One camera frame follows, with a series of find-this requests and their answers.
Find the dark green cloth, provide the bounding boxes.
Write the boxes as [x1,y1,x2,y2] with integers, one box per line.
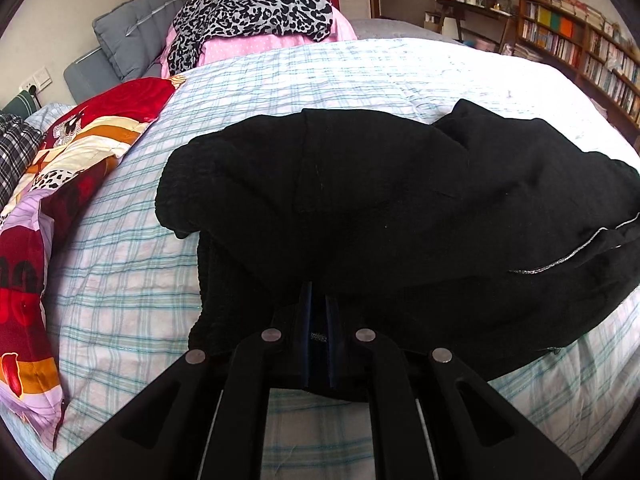
[2,87,41,117]

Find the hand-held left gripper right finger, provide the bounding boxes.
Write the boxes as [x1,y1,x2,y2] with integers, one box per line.
[324,294,583,480]

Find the wooden desk with shelf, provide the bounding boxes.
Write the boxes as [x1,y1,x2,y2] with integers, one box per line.
[425,0,516,46]

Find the leopard print cloth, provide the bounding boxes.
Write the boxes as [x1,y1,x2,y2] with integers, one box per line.
[166,0,335,77]

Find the pink dotted pillow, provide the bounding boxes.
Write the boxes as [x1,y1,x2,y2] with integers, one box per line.
[160,7,358,78]

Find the black pants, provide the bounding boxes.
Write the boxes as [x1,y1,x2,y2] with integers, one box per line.
[155,98,640,403]

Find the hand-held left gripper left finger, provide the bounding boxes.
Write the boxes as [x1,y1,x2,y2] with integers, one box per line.
[52,281,315,480]

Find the grey mattress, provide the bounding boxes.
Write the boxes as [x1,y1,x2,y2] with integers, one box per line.
[347,18,461,46]

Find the small grey cushion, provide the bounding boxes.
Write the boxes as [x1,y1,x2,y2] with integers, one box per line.
[63,47,126,106]

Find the colourful printed quilt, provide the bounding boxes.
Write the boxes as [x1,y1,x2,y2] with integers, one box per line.
[0,76,176,453]

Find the plaid white-green blanket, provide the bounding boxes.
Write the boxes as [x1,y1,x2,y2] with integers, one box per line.
[0,37,640,480]

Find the black-white checked cloth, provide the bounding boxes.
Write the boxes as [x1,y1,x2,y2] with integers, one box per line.
[0,112,43,211]

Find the white wall socket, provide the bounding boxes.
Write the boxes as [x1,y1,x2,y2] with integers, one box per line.
[21,66,52,98]

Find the wooden bookshelf with books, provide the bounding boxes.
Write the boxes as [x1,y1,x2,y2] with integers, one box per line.
[515,0,640,136]

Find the large grey quilted cushion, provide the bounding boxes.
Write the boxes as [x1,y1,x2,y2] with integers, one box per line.
[92,0,193,81]

